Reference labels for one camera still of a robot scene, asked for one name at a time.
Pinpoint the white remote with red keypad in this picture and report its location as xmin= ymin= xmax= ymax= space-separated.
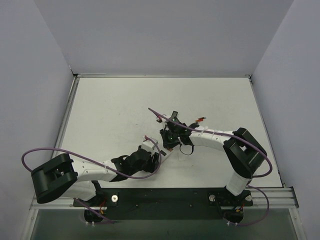
xmin=158 ymin=148 xmax=175 ymax=164

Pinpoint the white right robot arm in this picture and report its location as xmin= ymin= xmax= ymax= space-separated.
xmin=159 ymin=117 xmax=267 ymax=196

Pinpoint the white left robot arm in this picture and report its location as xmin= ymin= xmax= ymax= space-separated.
xmin=31 ymin=144 xmax=167 ymax=206

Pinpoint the slim white remote with display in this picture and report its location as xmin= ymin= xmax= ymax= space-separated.
xmin=170 ymin=111 xmax=178 ymax=121

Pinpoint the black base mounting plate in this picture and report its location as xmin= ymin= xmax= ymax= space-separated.
xmin=72 ymin=187 xmax=253 ymax=221

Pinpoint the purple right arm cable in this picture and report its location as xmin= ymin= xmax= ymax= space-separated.
xmin=147 ymin=107 xmax=273 ymax=227

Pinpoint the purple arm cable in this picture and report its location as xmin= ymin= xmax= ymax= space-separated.
xmin=147 ymin=107 xmax=273 ymax=227
xmin=21 ymin=136 xmax=162 ymax=225

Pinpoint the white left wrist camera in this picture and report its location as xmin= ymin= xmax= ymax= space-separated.
xmin=141 ymin=136 xmax=159 ymax=154

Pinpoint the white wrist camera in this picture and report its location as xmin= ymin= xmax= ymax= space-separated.
xmin=155 ymin=114 xmax=169 ymax=124
xmin=141 ymin=136 xmax=159 ymax=154

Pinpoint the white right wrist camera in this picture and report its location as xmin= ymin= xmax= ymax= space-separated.
xmin=155 ymin=114 xmax=169 ymax=124

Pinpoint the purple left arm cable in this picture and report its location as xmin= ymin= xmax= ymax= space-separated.
xmin=21 ymin=136 xmax=162 ymax=225

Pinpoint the aluminium rail frame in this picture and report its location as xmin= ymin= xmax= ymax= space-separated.
xmin=28 ymin=76 xmax=298 ymax=240

